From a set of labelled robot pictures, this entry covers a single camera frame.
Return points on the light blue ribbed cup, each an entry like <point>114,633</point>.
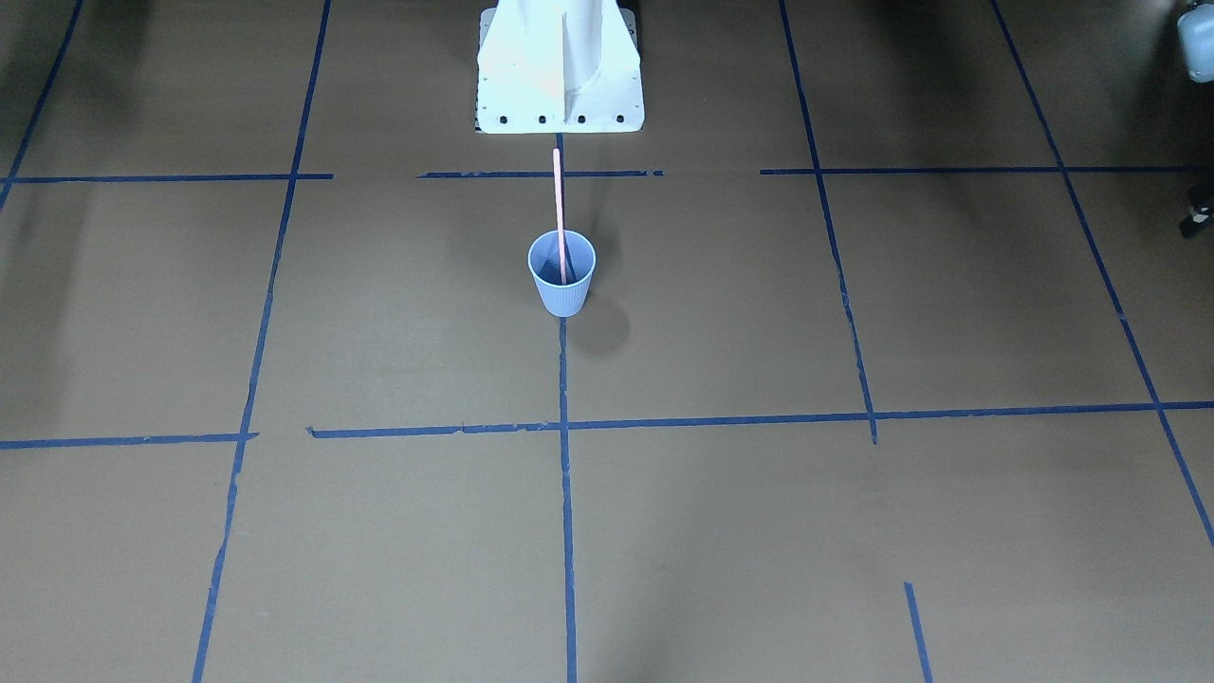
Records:
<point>542,260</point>

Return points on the pink chopstick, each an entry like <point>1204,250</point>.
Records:
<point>558,174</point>

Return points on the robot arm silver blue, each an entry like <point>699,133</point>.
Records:
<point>1195,34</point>

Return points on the white pedestal column base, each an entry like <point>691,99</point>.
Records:
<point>559,67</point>

